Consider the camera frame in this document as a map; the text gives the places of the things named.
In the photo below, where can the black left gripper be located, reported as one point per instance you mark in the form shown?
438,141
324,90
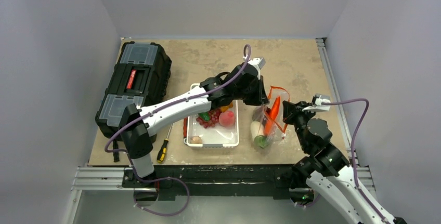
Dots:
260,98

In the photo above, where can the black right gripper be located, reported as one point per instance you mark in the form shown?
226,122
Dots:
289,111

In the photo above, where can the orange carrot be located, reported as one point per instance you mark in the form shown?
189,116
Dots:
272,115

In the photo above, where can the clear orange zip bag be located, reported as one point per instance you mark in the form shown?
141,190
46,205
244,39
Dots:
260,114

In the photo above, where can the white radish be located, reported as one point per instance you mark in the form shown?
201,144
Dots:
257,130

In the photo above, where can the green leafy vegetable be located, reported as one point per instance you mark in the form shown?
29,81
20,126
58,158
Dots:
262,141

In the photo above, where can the dark red grapes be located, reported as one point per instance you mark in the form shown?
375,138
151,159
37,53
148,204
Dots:
214,119

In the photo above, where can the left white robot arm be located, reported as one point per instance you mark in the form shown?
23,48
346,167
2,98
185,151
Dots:
137,126

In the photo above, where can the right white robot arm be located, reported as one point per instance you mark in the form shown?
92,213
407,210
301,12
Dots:
327,170

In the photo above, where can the pink peach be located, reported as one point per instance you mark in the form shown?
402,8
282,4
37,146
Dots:
227,119

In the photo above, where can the green cucumber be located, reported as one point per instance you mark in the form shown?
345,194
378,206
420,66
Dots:
205,116

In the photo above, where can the white plastic basket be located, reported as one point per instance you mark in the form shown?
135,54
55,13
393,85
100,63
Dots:
215,137

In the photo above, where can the black base bar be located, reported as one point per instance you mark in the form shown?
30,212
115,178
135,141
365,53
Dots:
277,181

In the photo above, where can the small beige mushroom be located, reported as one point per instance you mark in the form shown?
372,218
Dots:
195,140

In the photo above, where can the black plastic toolbox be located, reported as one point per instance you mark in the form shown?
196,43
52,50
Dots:
140,76

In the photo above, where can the yellow black screwdriver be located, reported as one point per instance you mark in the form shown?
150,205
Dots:
163,149

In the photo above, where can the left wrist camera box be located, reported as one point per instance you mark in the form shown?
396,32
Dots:
258,63

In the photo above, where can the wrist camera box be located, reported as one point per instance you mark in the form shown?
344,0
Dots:
320,103
258,63

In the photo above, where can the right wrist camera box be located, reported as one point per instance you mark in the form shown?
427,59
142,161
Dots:
320,103

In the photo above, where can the right aluminium rail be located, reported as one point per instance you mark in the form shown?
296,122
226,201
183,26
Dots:
347,136

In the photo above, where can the aluminium rail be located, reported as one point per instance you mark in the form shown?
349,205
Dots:
347,136
95,179

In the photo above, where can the front aluminium rail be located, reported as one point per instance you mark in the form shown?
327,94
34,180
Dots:
95,179

